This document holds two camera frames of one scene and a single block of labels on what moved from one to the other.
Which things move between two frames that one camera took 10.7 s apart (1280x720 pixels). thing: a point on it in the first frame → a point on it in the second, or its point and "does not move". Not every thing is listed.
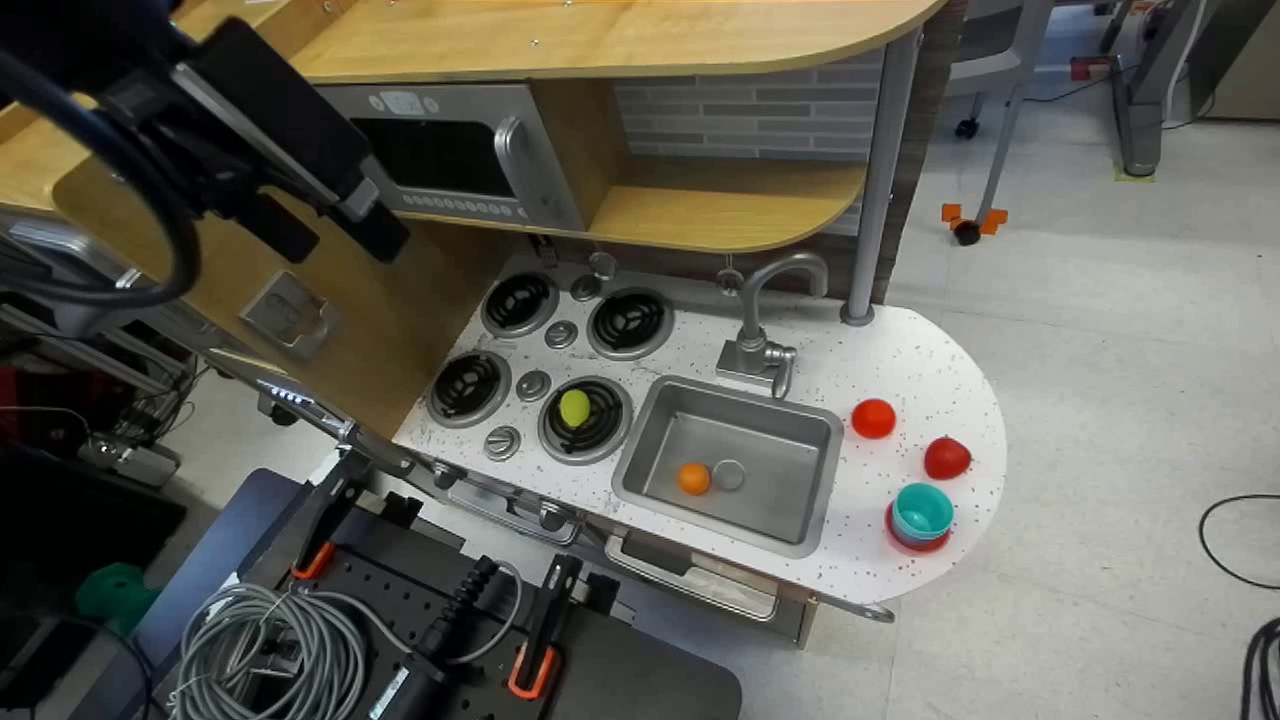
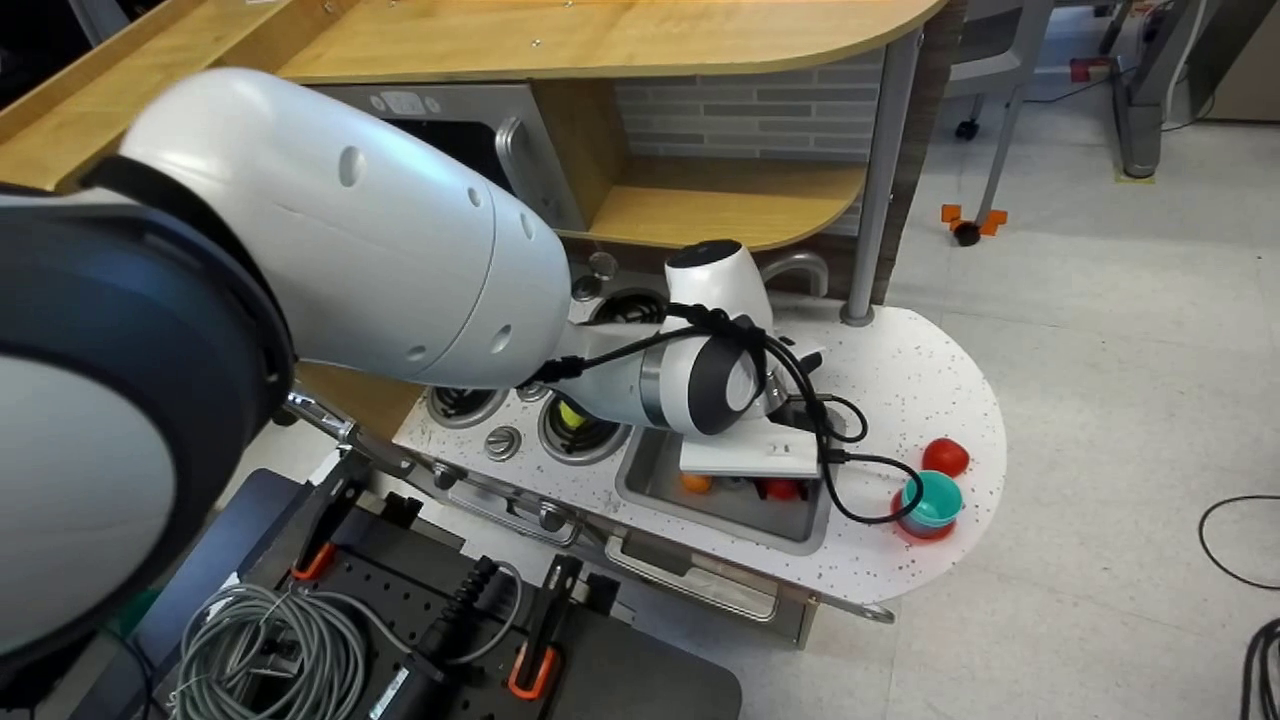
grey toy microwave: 464,148 does not move
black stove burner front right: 585,423 does not move
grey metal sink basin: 729,461 does not move
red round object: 874,419 → 783,488
